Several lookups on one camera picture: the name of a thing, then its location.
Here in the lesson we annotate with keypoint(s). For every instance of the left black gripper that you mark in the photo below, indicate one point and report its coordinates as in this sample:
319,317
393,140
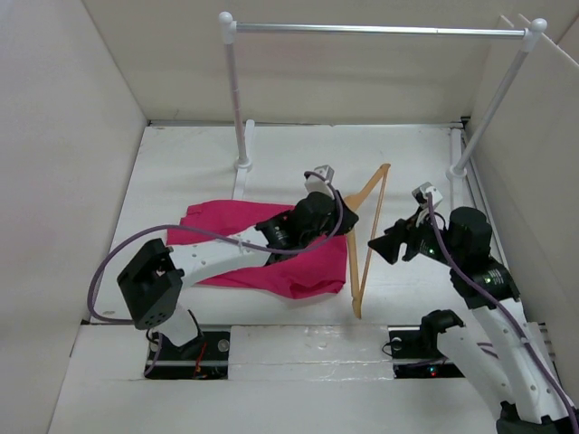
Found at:
352,220

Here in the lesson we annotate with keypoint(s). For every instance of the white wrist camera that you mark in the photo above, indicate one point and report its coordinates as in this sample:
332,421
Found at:
319,180
427,191

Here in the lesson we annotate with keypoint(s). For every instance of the pink trousers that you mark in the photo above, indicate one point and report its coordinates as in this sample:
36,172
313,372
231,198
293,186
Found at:
318,272

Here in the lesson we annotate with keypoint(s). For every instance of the aluminium table edge rail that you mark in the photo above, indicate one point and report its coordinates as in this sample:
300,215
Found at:
217,123

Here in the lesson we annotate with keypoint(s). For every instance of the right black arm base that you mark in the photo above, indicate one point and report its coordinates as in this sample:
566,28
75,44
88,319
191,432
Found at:
412,359

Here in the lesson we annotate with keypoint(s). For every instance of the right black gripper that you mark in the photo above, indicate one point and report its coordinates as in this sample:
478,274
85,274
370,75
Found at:
387,245

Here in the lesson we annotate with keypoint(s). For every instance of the white metal clothes rack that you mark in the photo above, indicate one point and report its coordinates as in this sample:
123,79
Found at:
457,171

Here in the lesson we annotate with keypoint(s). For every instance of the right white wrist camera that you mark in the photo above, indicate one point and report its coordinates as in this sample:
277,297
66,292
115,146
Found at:
427,191

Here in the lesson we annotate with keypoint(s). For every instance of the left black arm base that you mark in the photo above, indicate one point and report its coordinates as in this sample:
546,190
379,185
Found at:
209,362

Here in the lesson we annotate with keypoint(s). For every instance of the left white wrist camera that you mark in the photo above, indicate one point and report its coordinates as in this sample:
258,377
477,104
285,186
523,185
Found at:
319,180

